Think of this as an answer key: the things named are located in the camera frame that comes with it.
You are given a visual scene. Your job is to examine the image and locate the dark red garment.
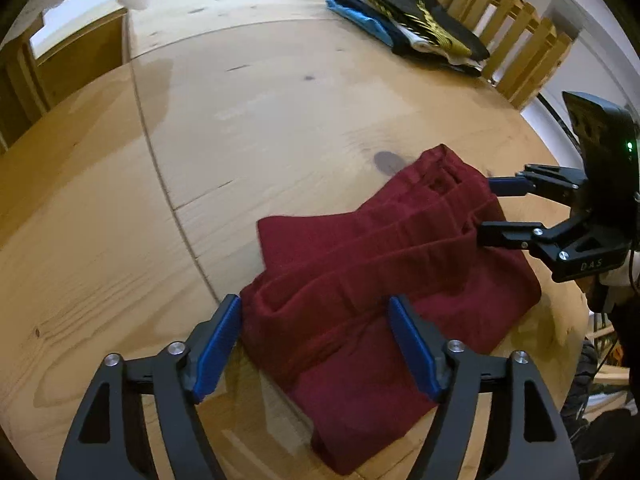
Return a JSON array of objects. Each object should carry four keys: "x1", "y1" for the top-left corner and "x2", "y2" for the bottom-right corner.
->
[{"x1": 241, "y1": 145, "x2": 541, "y2": 476}]

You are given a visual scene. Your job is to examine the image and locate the wooden slatted fence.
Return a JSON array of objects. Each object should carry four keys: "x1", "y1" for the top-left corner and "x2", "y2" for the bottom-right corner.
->
[{"x1": 438, "y1": 0, "x2": 573, "y2": 110}]

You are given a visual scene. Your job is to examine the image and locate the white folded garment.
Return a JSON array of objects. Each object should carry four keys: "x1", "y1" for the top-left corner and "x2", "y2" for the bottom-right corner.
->
[{"x1": 397, "y1": 25, "x2": 489, "y2": 68}]

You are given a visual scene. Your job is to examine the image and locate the black yellow folded shirt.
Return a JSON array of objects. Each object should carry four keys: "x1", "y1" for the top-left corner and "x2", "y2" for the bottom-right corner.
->
[{"x1": 360, "y1": 0, "x2": 483, "y2": 52}]

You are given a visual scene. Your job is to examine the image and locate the blue folded garment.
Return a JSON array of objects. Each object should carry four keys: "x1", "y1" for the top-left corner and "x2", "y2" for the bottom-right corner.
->
[{"x1": 326, "y1": 0, "x2": 407, "y2": 53}]

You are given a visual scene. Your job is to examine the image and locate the black cable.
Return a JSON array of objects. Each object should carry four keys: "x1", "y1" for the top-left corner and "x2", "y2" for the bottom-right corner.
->
[{"x1": 534, "y1": 91, "x2": 584, "y2": 149}]

